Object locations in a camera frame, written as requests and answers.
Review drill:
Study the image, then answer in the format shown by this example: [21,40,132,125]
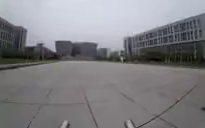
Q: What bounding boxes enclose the pale distant building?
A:
[97,47,112,60]

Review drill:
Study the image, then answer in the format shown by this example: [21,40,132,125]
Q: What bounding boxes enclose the long grey glass-fronted building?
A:
[123,12,205,64]

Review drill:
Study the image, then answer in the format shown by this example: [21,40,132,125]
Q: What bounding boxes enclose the tall grey office building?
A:
[0,10,28,59]

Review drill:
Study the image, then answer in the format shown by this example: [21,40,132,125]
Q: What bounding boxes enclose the wide grey stepped building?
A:
[54,40,99,61]

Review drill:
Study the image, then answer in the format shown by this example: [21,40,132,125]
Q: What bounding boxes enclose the low reddish brown building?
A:
[24,43,57,61]

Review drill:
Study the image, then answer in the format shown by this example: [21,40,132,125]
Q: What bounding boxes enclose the row of trees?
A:
[126,48,205,65]

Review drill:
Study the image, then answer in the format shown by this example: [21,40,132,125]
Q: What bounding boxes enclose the grass strip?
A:
[136,61,205,70]
[0,57,58,66]

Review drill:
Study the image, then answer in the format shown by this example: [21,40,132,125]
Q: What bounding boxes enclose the robot's own part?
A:
[124,119,136,128]
[59,120,70,128]

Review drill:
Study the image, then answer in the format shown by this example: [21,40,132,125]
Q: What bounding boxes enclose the grey concrete slab plaza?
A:
[0,60,205,128]

